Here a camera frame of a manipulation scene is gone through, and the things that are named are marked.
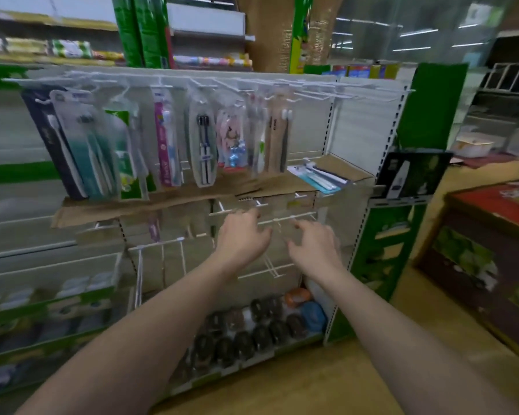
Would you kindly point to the white shelf unit yellow strips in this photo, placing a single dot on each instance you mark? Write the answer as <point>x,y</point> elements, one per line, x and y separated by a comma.
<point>207,19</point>

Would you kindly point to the clear green toothbrush pack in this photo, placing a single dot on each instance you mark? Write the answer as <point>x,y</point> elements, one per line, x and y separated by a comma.
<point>260,146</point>

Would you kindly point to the beige twin toothbrush pack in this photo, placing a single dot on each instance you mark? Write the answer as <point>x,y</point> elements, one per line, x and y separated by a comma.
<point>276,138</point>

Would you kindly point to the woven brown column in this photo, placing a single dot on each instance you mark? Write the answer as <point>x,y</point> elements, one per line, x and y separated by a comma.
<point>264,30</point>

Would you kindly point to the kids toothbrush pack blue toy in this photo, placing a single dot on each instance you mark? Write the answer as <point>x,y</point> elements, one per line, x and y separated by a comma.
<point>231,138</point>

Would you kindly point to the oval twin black toothbrush pack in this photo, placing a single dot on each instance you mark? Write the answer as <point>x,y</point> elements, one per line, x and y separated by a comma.
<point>203,142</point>

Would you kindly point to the orange round object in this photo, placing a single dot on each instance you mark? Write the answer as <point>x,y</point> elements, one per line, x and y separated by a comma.
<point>297,298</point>

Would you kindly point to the brown cardboard tray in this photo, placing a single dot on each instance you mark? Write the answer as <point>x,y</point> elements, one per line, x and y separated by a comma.
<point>155,203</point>

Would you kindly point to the person's right hand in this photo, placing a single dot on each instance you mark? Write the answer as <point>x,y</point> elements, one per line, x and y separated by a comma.
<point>320,254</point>

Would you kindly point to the person's right forearm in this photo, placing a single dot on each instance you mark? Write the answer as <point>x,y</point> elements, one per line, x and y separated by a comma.
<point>415,354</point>

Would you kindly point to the row of colourful wrap rolls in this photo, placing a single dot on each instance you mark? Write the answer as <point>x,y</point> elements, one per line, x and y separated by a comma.
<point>212,61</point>

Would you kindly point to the person's left hand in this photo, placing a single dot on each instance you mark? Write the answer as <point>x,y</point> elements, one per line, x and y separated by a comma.
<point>240,246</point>

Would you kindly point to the pink label toothbrush pack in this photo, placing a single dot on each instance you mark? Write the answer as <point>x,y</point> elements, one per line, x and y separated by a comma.
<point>164,142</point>

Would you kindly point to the black product box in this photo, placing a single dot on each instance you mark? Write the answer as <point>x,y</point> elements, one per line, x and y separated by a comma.
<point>424,172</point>

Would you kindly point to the green spray can red side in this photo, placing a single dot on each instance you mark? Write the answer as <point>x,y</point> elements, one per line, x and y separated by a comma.
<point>166,34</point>

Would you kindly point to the teal twin toothbrush pack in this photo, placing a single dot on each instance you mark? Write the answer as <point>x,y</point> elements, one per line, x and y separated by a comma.
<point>82,142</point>
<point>311,181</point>

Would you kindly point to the green yellow spray can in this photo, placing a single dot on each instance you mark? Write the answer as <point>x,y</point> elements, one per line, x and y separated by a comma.
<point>300,38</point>

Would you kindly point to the clear pink-topped toothbrush pack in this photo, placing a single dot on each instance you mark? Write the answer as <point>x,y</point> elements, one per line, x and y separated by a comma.
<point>251,125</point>

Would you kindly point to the person's left forearm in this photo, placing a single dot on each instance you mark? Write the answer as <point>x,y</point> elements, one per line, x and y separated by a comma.
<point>125,354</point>

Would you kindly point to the blue round packet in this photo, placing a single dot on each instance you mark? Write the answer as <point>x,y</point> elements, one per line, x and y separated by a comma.
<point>315,317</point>

